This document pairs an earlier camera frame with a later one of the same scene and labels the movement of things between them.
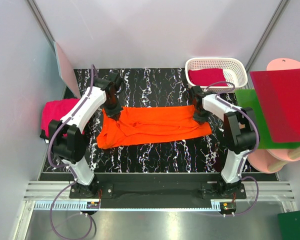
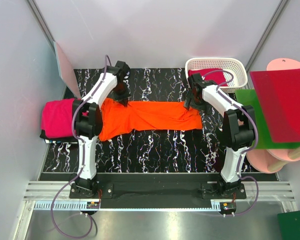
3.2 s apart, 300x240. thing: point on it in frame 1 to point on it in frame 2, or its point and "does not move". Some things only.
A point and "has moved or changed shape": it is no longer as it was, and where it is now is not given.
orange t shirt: (147, 124) has moved or changed shape
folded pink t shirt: (55, 110) does not move
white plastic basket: (234, 71) does not move
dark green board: (294, 225) does not move
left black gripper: (114, 113) to (122, 99)
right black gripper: (199, 119) to (205, 108)
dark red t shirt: (204, 77) does not move
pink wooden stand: (269, 160) does not move
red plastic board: (284, 96) does not move
